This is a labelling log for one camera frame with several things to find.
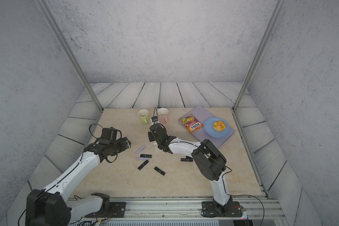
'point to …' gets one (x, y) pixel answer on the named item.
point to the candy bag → (191, 123)
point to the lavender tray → (202, 115)
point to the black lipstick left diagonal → (140, 166)
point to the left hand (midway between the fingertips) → (129, 144)
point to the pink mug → (163, 113)
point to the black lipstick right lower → (187, 159)
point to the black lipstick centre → (159, 171)
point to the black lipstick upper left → (146, 155)
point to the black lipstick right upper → (188, 157)
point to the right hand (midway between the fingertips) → (151, 129)
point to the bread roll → (219, 125)
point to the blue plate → (208, 128)
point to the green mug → (143, 114)
